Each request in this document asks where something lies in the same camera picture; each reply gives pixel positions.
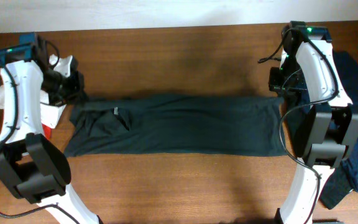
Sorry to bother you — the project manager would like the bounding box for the black Nike t-shirt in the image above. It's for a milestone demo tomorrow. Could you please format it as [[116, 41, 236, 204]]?
[[64, 95, 285, 157]]

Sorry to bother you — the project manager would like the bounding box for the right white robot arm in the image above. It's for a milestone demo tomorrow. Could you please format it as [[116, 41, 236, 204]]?
[[268, 21, 358, 223]]

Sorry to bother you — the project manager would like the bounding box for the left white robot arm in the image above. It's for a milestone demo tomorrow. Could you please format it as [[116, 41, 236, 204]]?
[[0, 33, 102, 223]]

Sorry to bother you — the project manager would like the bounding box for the white folded t-shirt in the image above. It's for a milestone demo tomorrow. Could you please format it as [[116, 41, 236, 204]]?
[[0, 84, 66, 129]]

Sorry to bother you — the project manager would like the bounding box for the red folded t-shirt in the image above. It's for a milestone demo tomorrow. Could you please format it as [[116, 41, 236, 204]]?
[[42, 124, 52, 139]]

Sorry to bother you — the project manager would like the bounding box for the dark green t-shirt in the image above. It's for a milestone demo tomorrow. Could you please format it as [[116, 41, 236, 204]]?
[[319, 166, 353, 210]]

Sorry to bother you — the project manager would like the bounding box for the right black cable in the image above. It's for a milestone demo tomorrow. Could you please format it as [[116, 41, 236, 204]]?
[[257, 26, 340, 224]]

